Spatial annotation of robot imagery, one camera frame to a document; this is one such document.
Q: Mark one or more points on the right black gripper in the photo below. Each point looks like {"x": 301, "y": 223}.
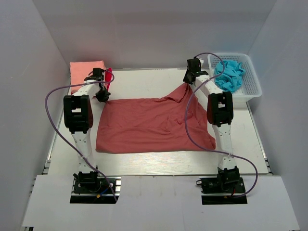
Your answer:
{"x": 186, "y": 79}

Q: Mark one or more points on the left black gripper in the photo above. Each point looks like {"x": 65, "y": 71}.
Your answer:
{"x": 104, "y": 98}

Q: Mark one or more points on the dusty red t shirt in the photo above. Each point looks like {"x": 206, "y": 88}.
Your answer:
{"x": 176, "y": 122}

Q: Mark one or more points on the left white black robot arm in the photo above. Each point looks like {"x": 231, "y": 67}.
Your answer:
{"x": 78, "y": 117}

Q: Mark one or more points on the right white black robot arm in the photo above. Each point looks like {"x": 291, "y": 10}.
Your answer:
{"x": 219, "y": 114}

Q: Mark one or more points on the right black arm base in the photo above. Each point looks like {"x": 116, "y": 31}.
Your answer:
{"x": 226, "y": 188}

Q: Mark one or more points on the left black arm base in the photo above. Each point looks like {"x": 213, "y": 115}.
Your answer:
{"x": 91, "y": 188}

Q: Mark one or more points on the folded bright red t shirt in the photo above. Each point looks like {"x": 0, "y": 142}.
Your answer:
{"x": 108, "y": 77}

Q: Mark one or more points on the folded salmon pink t shirt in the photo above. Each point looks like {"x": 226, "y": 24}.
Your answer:
{"x": 80, "y": 70}

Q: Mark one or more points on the crumpled blue t shirt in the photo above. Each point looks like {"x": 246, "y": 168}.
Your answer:
{"x": 231, "y": 73}

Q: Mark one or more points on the white plastic mesh basket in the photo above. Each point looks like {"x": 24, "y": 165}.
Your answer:
{"x": 250, "y": 87}

